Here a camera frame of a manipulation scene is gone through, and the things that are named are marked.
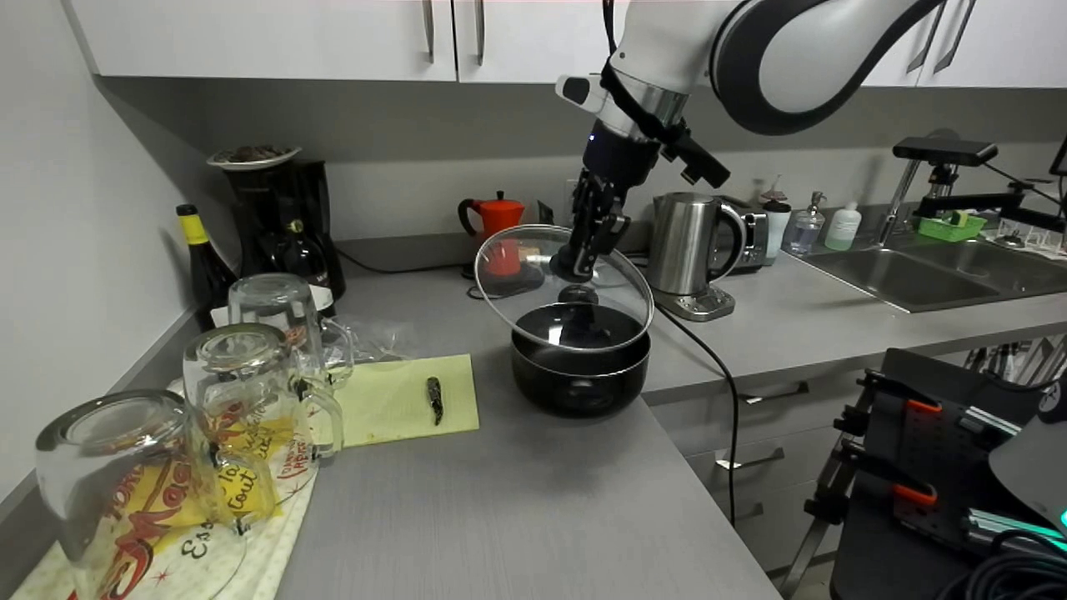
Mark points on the printed dish towel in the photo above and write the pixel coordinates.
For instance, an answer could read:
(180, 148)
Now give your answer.
(278, 554)

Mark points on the printed clear glass mug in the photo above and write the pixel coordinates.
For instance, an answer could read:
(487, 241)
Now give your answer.
(252, 420)
(120, 486)

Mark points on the black stereo camera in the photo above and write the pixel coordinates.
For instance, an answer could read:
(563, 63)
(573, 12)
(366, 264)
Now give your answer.
(944, 151)

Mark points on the black coffee maker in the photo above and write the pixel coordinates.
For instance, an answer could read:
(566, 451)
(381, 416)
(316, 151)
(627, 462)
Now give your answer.
(278, 222)

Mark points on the stainless steel electric kettle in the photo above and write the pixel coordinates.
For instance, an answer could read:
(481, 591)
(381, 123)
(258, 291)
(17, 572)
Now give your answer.
(679, 244)

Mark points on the red moka pot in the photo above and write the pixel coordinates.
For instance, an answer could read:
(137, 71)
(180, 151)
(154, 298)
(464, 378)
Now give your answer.
(494, 213)

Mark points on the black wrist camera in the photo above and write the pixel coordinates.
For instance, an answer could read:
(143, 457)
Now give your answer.
(700, 156)

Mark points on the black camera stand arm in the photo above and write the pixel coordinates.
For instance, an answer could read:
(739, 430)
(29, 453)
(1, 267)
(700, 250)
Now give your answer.
(978, 200)

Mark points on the green sponge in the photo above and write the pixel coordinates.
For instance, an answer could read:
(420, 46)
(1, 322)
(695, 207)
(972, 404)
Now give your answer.
(952, 226)

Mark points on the grey lower cabinet drawers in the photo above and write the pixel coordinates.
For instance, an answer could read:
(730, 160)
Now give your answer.
(768, 433)

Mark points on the small black utensil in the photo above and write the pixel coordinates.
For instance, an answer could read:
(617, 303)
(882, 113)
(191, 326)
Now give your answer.
(434, 401)

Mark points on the grey rounded desk board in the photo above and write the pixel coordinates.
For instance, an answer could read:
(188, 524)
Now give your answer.
(1029, 467)

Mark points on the steel kitchen sink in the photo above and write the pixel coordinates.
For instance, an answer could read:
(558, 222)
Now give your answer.
(910, 277)

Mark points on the white soap bottle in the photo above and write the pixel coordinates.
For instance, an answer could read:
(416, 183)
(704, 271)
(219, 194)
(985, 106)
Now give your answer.
(845, 226)

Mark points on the clear soap pump bottle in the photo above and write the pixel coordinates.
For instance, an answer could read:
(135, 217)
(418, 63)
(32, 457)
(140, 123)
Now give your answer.
(808, 231)

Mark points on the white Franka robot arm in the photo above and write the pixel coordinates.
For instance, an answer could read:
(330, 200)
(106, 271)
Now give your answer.
(669, 35)

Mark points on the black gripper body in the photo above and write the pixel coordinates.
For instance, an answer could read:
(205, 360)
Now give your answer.
(616, 171)

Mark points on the dark wine bottle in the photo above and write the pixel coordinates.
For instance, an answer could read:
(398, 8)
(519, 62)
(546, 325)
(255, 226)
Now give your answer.
(202, 271)

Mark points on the glass lid with black knob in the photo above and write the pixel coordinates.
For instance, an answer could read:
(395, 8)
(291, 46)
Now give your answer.
(523, 286)

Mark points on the black cooking pot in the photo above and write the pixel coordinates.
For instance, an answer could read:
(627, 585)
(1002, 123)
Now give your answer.
(579, 390)

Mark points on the silver toaster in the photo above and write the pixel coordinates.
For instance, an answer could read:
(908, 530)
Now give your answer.
(766, 233)

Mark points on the white upper cabinets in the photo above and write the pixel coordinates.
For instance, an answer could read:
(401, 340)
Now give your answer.
(267, 35)

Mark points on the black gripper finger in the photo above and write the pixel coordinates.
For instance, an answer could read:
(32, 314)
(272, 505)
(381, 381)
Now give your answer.
(611, 241)
(573, 260)

